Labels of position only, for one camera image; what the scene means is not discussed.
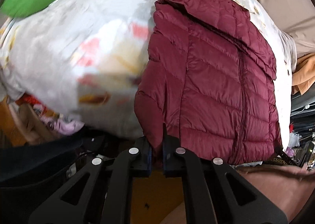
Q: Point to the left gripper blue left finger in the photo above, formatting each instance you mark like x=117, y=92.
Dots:
x=100, y=192

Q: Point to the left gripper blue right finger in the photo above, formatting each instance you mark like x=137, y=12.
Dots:
x=213, y=191

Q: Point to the pile of colourful clothes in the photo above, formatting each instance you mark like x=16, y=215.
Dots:
x=58, y=124

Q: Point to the maroon quilted puffer jacket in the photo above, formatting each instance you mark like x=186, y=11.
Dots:
x=209, y=82

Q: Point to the white floral blanket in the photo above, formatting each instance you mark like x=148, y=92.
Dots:
x=81, y=59

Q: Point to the beige bed sheet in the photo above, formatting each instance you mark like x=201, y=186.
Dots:
x=296, y=18

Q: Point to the orange hanging garment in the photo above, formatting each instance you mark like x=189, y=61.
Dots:
x=303, y=77

